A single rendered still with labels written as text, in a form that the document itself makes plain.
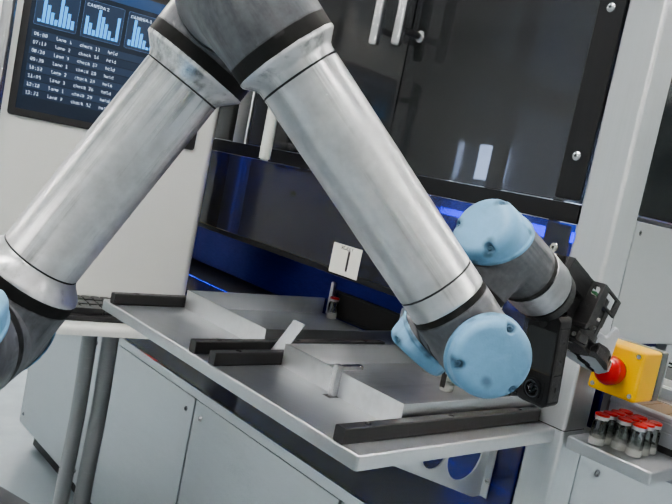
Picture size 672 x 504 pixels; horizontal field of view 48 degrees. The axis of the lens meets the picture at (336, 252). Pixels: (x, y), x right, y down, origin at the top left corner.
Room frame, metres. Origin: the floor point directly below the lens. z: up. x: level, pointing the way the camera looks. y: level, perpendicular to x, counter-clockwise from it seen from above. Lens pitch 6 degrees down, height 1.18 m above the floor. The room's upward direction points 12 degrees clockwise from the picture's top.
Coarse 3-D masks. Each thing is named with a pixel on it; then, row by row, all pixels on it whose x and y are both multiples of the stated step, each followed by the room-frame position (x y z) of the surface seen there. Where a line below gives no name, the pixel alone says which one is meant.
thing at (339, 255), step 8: (336, 248) 1.49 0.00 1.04; (344, 248) 1.47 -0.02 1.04; (352, 248) 1.46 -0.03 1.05; (336, 256) 1.49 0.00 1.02; (344, 256) 1.47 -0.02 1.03; (352, 256) 1.45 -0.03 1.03; (360, 256) 1.44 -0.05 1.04; (336, 264) 1.48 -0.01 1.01; (344, 264) 1.47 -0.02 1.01; (352, 264) 1.45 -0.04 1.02; (336, 272) 1.48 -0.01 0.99; (344, 272) 1.46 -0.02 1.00; (352, 272) 1.45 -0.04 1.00
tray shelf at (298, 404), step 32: (128, 320) 1.25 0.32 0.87; (160, 320) 1.26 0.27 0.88; (192, 320) 1.31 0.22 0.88; (224, 384) 1.02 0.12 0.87; (256, 384) 1.00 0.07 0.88; (288, 384) 1.04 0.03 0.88; (288, 416) 0.91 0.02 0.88; (320, 416) 0.92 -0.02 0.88; (352, 416) 0.95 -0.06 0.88; (320, 448) 0.86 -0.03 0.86; (352, 448) 0.83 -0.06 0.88; (384, 448) 0.86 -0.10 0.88; (416, 448) 0.88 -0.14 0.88; (448, 448) 0.92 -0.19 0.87; (480, 448) 0.97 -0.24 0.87
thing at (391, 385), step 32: (288, 352) 1.12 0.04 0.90; (320, 352) 1.17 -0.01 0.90; (352, 352) 1.21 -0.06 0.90; (384, 352) 1.26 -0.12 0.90; (320, 384) 1.05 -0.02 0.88; (352, 384) 1.01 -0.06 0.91; (384, 384) 1.13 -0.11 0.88; (416, 384) 1.17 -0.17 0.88; (384, 416) 0.95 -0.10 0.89; (416, 416) 0.95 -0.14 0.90
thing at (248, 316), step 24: (216, 312) 1.31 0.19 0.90; (240, 312) 1.44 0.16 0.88; (264, 312) 1.49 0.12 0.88; (288, 312) 1.54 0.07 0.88; (312, 312) 1.60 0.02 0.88; (240, 336) 1.25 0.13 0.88; (264, 336) 1.20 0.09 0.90; (312, 336) 1.27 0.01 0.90; (336, 336) 1.30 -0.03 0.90; (360, 336) 1.34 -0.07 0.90; (384, 336) 1.38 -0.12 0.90
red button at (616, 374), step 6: (612, 360) 1.00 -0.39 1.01; (618, 360) 1.01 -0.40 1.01; (612, 366) 1.00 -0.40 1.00; (618, 366) 1.00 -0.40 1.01; (624, 366) 1.01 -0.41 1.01; (594, 372) 1.02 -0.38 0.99; (606, 372) 1.00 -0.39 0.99; (612, 372) 1.00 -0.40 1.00; (618, 372) 0.99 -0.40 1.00; (624, 372) 1.00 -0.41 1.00; (600, 378) 1.01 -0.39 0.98; (606, 378) 1.00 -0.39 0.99; (612, 378) 1.00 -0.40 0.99; (618, 378) 1.00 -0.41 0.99; (606, 384) 1.01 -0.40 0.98; (612, 384) 1.00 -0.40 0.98
